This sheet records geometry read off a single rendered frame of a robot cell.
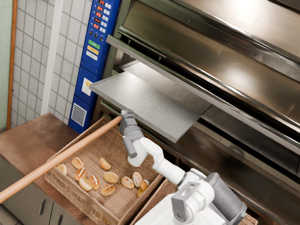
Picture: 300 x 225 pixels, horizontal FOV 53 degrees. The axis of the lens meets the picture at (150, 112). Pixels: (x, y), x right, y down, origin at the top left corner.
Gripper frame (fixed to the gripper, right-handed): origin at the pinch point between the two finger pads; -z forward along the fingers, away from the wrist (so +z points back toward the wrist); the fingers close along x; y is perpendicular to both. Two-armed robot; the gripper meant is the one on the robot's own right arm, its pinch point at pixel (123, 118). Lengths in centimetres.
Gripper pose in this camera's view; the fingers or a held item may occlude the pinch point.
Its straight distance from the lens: 145.4
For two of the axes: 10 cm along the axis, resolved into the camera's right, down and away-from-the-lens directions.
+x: 3.0, -7.9, -5.4
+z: 3.8, 6.2, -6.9
